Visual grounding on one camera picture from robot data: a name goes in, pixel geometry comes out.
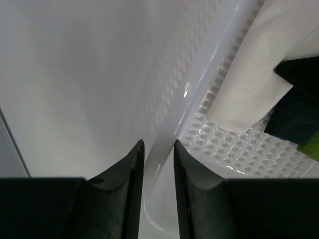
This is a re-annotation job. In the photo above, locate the left aluminium frame post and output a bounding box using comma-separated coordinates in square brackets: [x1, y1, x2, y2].
[0, 112, 30, 178]

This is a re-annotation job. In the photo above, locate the white paper napkin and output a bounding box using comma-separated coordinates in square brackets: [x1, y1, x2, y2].
[207, 0, 319, 134]

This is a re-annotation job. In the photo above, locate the green rolled napkin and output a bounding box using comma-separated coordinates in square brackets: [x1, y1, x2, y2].
[297, 131, 319, 161]

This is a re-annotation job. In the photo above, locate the large white plastic basket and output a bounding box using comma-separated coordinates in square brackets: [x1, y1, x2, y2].
[142, 0, 319, 238]

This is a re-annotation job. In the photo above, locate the dark navy rolled napkin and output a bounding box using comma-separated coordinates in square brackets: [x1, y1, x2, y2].
[264, 88, 319, 146]

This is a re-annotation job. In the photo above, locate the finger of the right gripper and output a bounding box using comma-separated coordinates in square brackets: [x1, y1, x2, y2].
[274, 56, 319, 100]

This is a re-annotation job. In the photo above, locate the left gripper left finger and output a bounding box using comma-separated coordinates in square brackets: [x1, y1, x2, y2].
[0, 140, 145, 239]

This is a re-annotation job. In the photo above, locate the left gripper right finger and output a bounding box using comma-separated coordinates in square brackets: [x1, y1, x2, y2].
[173, 141, 319, 239]

